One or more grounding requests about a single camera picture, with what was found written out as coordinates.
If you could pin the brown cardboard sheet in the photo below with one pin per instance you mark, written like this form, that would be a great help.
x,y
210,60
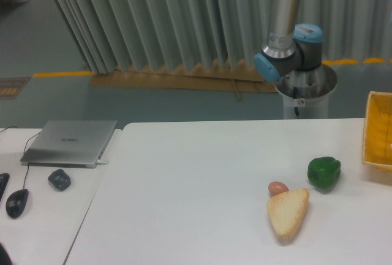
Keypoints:
x,y
237,79

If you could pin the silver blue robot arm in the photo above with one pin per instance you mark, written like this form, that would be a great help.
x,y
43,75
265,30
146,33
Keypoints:
x,y
288,46

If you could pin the triangular toast slice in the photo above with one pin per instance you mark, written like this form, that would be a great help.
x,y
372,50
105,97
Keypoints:
x,y
286,212

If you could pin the black earbuds case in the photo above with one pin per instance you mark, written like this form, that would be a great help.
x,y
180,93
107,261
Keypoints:
x,y
60,180

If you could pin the brown egg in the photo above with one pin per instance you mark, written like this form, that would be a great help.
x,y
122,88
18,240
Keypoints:
x,y
276,188

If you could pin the green bell pepper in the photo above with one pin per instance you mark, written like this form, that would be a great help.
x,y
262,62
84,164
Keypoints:
x,y
324,172

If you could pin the dark object at bottom corner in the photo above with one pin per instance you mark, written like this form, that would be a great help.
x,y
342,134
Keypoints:
x,y
4,256

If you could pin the white laptop plug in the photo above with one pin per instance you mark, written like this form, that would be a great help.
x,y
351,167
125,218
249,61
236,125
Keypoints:
x,y
99,162

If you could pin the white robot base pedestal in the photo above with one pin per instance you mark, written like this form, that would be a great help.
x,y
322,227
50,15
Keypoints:
x,y
305,94

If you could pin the yellow plastic basket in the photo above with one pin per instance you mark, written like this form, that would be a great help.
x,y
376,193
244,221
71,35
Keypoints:
x,y
376,149

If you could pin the black keyboard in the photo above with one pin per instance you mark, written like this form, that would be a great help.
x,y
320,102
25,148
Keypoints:
x,y
4,178

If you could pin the silver laptop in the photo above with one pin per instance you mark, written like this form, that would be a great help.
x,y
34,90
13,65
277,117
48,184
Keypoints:
x,y
70,143

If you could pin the grey-green curtain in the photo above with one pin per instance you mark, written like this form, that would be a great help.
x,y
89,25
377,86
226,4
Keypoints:
x,y
119,34

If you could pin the black computer mouse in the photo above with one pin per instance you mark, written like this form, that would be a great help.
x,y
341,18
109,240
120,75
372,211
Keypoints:
x,y
16,203

